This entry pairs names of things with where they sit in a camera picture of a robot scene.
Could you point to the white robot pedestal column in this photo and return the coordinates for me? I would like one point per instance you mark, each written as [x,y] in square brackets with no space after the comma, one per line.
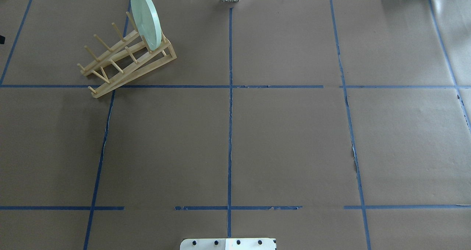
[229,244]

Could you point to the light green plate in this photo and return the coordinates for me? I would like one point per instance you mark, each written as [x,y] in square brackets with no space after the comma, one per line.
[147,22]

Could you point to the wooden dish rack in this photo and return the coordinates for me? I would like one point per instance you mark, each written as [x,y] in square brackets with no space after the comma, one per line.
[130,58]

